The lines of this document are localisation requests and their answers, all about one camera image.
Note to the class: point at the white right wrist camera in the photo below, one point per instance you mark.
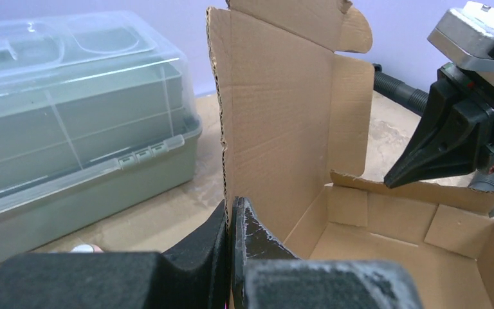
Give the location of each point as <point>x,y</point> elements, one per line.
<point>465,35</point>

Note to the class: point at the brown cardboard box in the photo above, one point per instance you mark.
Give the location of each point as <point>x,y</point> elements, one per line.
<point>296,115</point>

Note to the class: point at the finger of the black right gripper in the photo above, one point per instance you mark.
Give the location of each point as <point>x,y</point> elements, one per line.
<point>448,138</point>

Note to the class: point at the clear plastic storage bin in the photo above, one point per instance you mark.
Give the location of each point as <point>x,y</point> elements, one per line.
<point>97,114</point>

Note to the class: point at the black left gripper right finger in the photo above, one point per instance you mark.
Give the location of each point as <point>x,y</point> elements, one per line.
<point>266,274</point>

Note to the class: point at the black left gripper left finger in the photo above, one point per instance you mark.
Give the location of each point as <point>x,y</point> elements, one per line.
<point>191,274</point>

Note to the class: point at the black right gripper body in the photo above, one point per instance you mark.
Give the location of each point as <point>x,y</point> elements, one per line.
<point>471,82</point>

